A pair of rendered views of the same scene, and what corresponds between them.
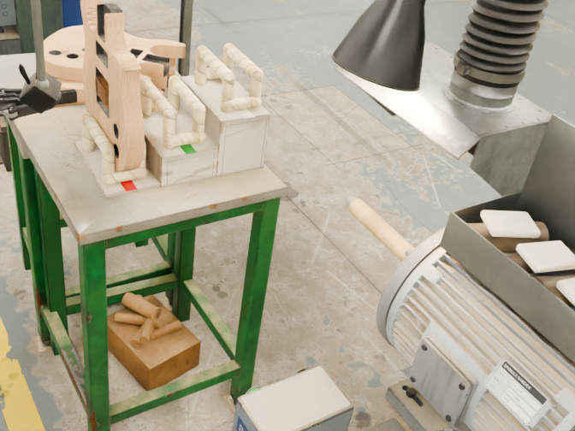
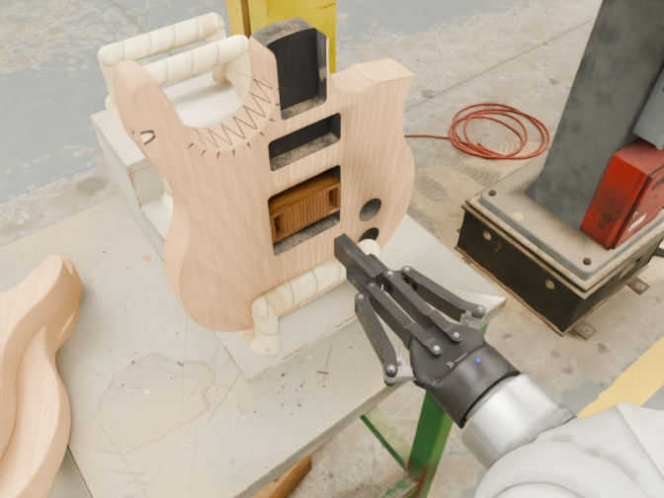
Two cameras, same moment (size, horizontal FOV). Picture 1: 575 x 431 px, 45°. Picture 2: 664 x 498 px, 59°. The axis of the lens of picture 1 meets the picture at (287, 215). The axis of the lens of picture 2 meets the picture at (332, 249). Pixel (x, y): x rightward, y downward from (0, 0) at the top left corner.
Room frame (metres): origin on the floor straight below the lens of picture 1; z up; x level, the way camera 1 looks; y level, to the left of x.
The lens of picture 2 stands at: (1.50, 1.00, 1.64)
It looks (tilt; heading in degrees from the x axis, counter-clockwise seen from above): 49 degrees down; 270
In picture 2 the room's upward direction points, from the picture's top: straight up
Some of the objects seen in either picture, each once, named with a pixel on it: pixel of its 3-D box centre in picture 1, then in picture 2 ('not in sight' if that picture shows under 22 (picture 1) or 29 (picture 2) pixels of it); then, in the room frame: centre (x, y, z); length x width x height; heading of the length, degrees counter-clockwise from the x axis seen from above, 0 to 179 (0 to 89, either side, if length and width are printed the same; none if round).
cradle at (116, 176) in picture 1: (125, 174); not in sight; (1.46, 0.43, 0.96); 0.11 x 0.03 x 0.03; 126
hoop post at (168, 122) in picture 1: (168, 129); not in sight; (1.54, 0.34, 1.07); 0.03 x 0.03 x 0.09
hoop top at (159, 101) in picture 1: (157, 98); not in sight; (1.61, 0.38, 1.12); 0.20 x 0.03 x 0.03; 35
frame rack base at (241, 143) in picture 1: (222, 121); (199, 151); (1.72, 0.23, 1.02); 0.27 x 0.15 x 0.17; 36
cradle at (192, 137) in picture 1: (185, 138); not in sight; (1.56, 0.30, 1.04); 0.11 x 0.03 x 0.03; 126
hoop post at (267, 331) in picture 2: (88, 133); (267, 329); (1.59, 0.56, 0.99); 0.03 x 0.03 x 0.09
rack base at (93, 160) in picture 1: (115, 163); (301, 299); (1.54, 0.48, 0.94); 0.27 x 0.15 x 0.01; 36
